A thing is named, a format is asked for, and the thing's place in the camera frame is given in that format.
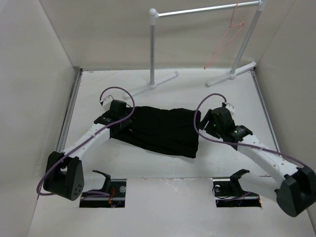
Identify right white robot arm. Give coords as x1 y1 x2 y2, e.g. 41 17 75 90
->
194 106 316 217

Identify pink wire hanger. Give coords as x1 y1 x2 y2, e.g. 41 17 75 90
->
203 2 244 70

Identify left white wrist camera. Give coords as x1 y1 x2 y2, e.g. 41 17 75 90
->
100 95 114 112

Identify white clothes rack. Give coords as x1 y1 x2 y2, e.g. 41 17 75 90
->
130 0 267 96

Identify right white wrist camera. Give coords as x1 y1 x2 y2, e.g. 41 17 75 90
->
222 102 235 116

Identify black trousers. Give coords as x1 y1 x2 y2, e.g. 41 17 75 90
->
113 106 201 158

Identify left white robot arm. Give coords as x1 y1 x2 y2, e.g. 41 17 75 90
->
37 100 135 201

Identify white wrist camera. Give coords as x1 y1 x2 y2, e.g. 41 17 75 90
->
100 95 114 112
222 102 235 116

